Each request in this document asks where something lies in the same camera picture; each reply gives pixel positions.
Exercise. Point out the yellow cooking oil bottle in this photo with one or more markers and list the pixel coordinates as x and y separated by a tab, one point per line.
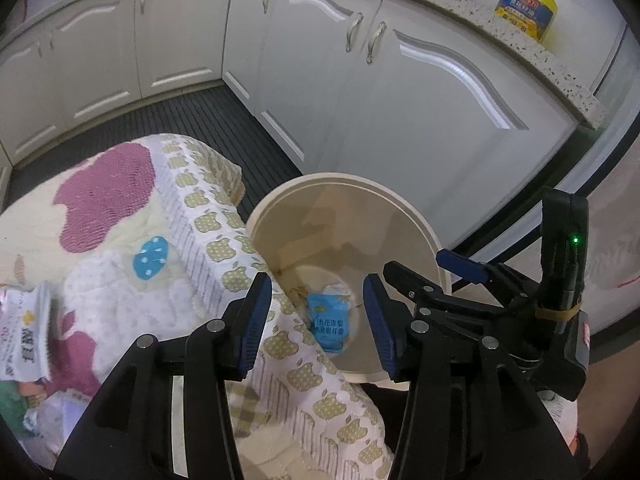
534	17

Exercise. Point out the black floor mat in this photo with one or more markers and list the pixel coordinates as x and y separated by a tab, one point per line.
214	116

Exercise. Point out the green knitted cloth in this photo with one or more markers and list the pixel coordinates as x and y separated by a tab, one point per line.
13	408

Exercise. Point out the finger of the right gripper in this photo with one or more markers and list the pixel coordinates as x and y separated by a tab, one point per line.
466	318
505	284

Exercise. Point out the white printed snack bag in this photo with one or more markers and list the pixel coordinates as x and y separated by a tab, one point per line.
25	327

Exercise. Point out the blue snack packet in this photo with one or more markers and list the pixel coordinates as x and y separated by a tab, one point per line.
329	319

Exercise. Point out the patchwork quilt table cover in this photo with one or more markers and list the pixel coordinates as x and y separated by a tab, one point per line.
145	238

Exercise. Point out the beige plastic trash bin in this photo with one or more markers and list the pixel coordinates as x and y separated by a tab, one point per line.
324	233

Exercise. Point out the white base cabinets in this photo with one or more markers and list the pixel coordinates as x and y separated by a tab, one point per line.
438	100

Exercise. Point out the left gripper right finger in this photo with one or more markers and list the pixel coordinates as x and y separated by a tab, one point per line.
471	412

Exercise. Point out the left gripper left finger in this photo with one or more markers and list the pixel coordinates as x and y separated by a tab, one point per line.
125	431

